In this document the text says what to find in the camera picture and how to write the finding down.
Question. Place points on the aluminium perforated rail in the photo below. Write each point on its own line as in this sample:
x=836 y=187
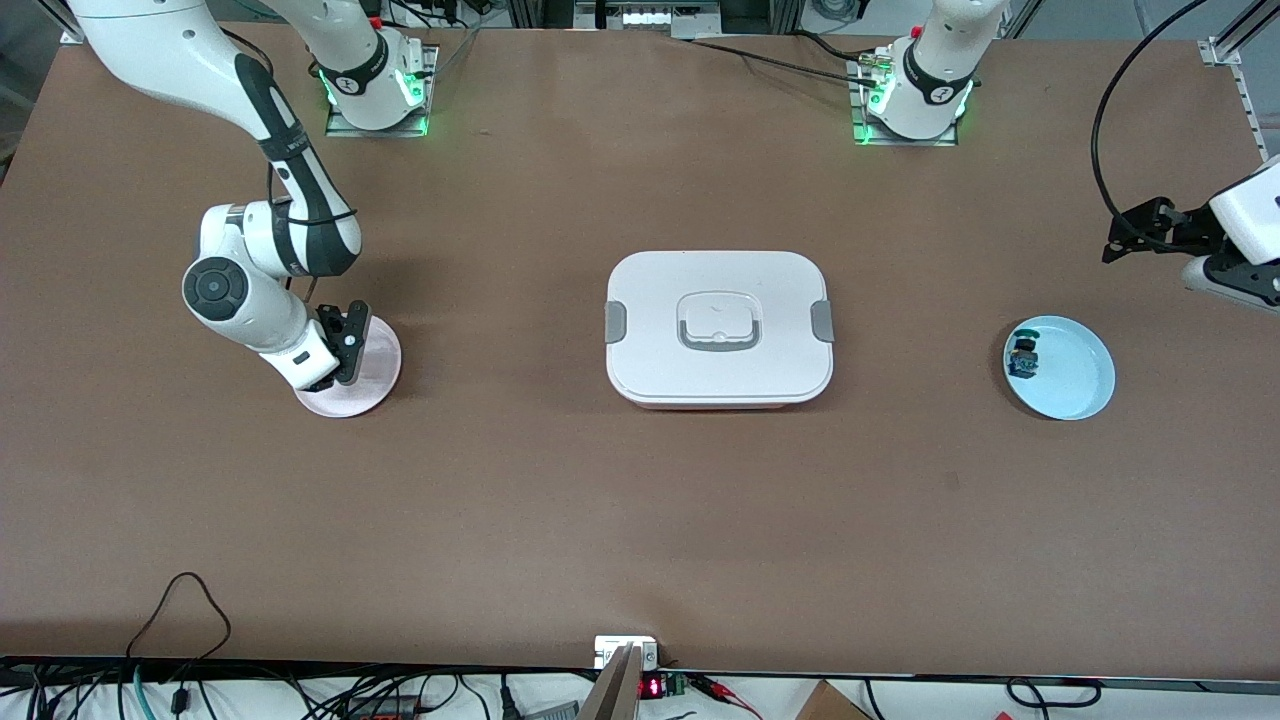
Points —
x=1225 y=50

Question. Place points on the aluminium frame with white lights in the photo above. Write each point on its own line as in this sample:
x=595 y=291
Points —
x=650 y=17

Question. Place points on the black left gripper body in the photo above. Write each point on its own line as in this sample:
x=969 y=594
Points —
x=1178 y=228

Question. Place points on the red clip leads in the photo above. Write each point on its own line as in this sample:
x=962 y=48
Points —
x=715 y=686

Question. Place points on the small white box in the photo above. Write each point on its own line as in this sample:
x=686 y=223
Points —
x=615 y=650

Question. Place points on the grey metal bar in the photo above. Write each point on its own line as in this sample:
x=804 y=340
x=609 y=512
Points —
x=612 y=695

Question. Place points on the brown cardboard piece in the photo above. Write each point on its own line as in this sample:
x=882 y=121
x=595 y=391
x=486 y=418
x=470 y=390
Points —
x=830 y=705

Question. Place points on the pink round plate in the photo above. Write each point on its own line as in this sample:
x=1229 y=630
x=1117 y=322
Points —
x=375 y=385

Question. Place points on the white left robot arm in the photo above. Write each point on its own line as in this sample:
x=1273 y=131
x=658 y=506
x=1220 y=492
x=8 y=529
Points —
x=935 y=70

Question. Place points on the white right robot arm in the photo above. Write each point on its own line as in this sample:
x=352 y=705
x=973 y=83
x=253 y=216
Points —
x=200 y=50

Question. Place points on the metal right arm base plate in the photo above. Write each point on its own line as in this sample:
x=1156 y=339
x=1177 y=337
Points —
x=345 y=131

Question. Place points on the red LED display board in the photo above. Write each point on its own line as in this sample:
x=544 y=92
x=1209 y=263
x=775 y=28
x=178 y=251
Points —
x=655 y=686

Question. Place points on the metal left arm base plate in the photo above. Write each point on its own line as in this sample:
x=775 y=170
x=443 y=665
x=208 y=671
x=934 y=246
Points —
x=905 y=142

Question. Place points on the light blue round plate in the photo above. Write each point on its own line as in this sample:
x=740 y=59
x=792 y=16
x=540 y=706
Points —
x=1080 y=375

